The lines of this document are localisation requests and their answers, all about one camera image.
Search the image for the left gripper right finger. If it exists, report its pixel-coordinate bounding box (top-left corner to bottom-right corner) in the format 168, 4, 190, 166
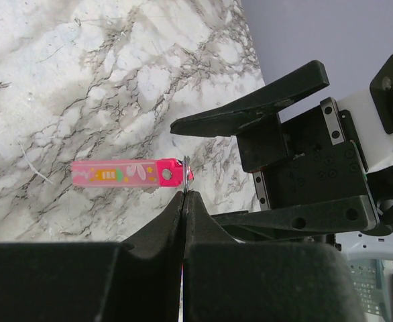
182, 191, 364, 321

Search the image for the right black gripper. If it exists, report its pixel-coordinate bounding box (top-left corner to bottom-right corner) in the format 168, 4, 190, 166
170, 60, 379, 240

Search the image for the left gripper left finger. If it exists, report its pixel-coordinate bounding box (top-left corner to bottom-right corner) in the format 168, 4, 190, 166
0, 193, 184, 321

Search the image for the pink keyring strap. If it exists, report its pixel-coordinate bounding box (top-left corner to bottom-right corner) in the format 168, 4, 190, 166
71, 156, 194, 194

